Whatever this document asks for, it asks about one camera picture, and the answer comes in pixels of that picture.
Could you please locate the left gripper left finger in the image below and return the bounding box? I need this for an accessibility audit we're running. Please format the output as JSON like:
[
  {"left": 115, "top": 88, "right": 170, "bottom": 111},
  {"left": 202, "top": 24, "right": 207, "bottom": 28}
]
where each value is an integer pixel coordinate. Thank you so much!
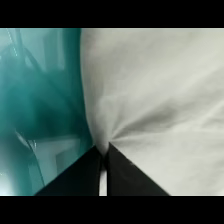
[{"left": 34, "top": 144, "right": 103, "bottom": 197}]

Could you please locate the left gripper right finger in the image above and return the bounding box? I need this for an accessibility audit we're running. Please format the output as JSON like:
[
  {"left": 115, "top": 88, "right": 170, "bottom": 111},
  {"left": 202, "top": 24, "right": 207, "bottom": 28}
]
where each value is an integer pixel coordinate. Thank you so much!
[{"left": 105, "top": 141, "right": 170, "bottom": 197}]

